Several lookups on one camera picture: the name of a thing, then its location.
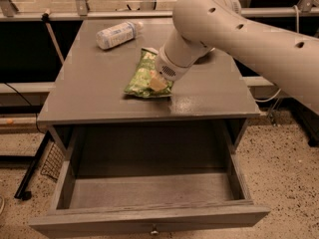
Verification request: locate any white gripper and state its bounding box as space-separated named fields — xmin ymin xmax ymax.
xmin=149 ymin=47 xmax=188 ymax=92

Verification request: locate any green jalapeno chip bag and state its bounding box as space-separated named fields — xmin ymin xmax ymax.
xmin=124 ymin=48 xmax=173 ymax=99

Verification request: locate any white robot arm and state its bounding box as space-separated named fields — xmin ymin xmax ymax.
xmin=155 ymin=0 xmax=319 ymax=114

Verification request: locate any open grey top drawer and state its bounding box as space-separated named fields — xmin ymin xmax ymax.
xmin=30 ymin=119 xmax=269 ymax=239

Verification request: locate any white plastic bottle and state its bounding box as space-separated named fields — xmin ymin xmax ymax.
xmin=96 ymin=21 xmax=144 ymax=50

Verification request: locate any grey wooden cabinet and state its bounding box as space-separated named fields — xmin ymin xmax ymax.
xmin=38 ymin=18 xmax=259 ymax=142

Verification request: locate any black floor stand bar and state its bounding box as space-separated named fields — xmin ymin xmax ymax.
xmin=14 ymin=131 xmax=52 ymax=201

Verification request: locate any wire mesh basket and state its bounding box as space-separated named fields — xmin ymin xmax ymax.
xmin=41 ymin=143 xmax=64 ymax=181

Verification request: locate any metal frame rail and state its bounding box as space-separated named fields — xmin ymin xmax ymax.
xmin=0 ymin=7 xmax=319 ymax=22

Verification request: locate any black cable on left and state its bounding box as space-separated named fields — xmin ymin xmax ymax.
xmin=3 ymin=82 xmax=46 ymax=135

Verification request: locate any white cable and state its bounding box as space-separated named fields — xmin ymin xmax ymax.
xmin=254 ymin=4 xmax=301 ymax=104

